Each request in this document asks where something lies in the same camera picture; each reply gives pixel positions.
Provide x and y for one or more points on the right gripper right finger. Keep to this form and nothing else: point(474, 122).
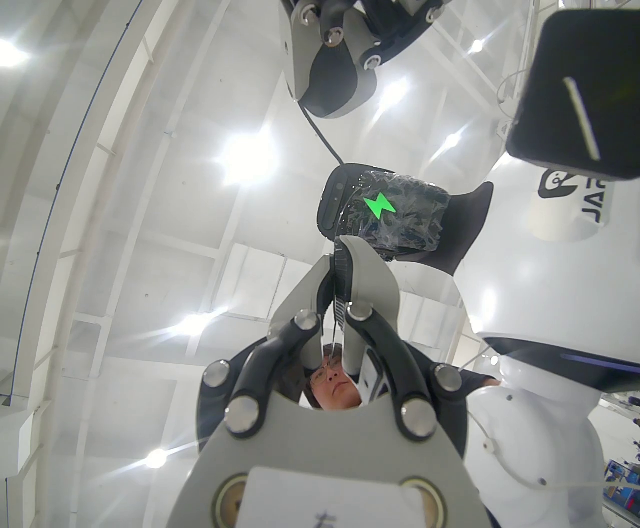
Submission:
point(375, 285)

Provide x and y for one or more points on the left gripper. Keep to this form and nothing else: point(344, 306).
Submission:
point(417, 9)

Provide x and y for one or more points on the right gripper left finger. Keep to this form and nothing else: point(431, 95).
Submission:
point(295, 310)

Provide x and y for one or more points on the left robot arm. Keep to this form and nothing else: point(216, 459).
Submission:
point(520, 195)

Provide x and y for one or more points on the person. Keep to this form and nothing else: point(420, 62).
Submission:
point(334, 382)

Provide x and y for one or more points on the robot body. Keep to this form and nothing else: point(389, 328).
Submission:
point(540, 295)

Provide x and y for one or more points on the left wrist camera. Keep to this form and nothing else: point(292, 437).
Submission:
point(565, 100)

